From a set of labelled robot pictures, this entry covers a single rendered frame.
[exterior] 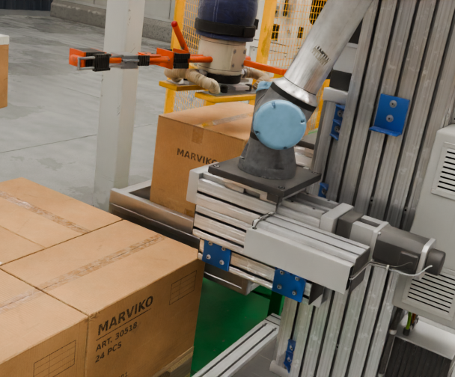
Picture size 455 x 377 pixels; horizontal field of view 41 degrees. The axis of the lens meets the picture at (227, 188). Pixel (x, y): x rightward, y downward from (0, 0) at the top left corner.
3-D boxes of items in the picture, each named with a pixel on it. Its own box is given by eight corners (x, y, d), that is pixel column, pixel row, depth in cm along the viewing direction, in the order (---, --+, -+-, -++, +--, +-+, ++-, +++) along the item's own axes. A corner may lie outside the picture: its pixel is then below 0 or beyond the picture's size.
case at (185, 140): (223, 179, 301) (235, 100, 288) (295, 203, 283) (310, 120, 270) (148, 208, 252) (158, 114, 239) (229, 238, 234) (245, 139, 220)
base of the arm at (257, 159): (304, 172, 161) (311, 136, 158) (278, 183, 149) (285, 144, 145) (256, 157, 168) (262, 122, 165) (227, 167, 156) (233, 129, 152)
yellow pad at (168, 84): (218, 82, 253) (220, 70, 251) (236, 87, 247) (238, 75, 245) (158, 85, 228) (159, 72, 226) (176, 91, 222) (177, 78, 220)
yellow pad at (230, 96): (253, 93, 241) (255, 80, 240) (272, 99, 235) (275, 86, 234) (193, 97, 216) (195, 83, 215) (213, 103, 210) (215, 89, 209)
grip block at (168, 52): (170, 63, 216) (172, 47, 214) (190, 69, 210) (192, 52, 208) (153, 63, 210) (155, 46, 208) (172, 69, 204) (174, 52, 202)
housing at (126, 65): (125, 65, 199) (126, 51, 197) (138, 69, 194) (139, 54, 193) (108, 65, 193) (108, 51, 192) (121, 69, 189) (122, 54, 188)
